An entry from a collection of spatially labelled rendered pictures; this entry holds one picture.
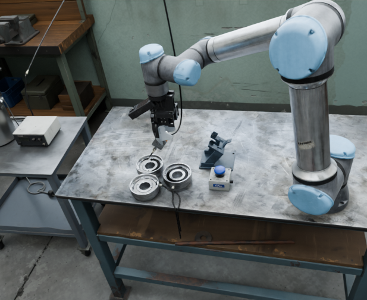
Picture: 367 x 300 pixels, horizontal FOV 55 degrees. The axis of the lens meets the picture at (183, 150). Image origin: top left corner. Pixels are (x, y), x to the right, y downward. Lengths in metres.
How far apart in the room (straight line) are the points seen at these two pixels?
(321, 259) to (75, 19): 2.32
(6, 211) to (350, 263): 1.84
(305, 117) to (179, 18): 1.97
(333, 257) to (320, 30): 0.89
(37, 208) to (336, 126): 1.68
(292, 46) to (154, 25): 2.10
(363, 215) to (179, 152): 0.69
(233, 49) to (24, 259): 1.78
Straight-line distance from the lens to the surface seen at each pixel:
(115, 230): 1.54
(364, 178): 1.37
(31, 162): 1.82
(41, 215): 2.23
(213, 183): 1.24
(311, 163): 0.96
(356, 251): 1.48
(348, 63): 2.84
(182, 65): 1.03
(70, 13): 2.91
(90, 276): 2.13
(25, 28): 2.77
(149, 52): 1.09
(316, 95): 0.86
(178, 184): 1.25
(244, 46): 1.03
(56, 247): 2.33
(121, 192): 1.32
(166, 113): 1.18
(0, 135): 1.98
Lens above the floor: 1.72
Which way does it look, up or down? 40 degrees down
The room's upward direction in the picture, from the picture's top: 8 degrees counter-clockwise
